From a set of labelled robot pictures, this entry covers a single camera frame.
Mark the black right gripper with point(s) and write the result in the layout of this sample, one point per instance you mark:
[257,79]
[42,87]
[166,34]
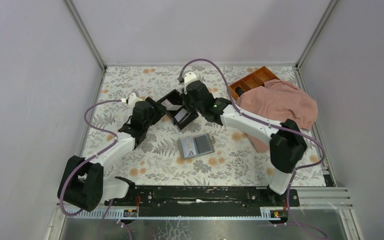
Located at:
[185,97]

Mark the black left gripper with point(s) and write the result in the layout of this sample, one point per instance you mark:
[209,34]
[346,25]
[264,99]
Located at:
[158,110]

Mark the stack of cards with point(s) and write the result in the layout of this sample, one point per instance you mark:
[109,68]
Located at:
[176,112]

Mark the black card holder box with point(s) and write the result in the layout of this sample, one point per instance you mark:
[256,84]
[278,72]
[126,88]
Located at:
[175,97]

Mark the blue credit card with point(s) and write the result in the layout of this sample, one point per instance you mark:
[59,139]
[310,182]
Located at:
[187,147]

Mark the dark grey credit card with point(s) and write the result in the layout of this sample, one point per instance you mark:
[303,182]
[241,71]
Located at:
[203,144]

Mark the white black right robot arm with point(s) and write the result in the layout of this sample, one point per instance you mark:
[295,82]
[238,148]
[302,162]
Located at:
[285,141]

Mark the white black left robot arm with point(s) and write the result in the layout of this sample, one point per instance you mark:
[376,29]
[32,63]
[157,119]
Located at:
[83,183]

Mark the floral table mat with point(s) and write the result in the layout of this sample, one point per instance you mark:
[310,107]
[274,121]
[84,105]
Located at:
[157,160]

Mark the orange compartment tray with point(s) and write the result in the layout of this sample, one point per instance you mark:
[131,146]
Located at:
[256,78]

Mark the pink cloth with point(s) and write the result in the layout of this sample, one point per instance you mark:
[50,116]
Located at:
[280,100]

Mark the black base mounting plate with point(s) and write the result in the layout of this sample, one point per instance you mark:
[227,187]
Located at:
[247,196]

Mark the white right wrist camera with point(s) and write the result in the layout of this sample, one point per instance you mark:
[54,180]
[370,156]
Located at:
[187,78]

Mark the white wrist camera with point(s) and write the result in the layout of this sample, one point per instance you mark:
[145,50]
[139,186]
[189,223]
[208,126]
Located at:
[187,78]
[132,99]

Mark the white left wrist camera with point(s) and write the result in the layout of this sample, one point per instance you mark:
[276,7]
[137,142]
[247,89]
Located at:
[132,99]

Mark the white slotted cable duct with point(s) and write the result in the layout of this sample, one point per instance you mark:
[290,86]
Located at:
[189,212]

